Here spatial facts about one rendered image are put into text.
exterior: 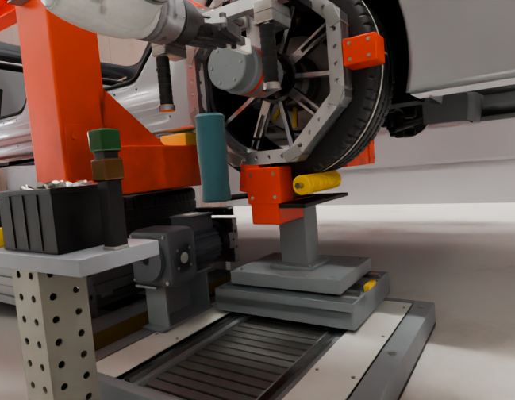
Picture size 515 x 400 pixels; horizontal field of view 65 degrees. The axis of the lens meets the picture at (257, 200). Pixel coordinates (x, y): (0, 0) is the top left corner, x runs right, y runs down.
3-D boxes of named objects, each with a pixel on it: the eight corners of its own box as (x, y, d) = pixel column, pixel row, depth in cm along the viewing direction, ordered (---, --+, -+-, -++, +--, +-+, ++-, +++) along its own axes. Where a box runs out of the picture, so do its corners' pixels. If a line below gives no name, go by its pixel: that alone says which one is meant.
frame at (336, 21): (357, 156, 113) (344, -47, 109) (348, 157, 108) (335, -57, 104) (206, 170, 143) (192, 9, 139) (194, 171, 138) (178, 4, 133)
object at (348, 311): (390, 295, 145) (388, 268, 144) (355, 334, 115) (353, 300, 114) (270, 282, 172) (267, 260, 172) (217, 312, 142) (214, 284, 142)
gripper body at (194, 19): (152, 47, 70) (189, 56, 78) (189, 35, 66) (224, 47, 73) (147, 2, 70) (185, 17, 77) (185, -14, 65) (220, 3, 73)
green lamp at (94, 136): (122, 151, 72) (120, 128, 71) (103, 151, 68) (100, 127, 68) (108, 153, 74) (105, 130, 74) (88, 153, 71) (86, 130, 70)
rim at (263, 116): (343, 175, 143) (395, 25, 128) (314, 180, 123) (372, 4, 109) (232, 132, 166) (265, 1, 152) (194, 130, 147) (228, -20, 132)
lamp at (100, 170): (125, 179, 72) (123, 156, 72) (106, 181, 69) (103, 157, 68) (111, 180, 74) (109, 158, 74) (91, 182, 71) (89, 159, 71)
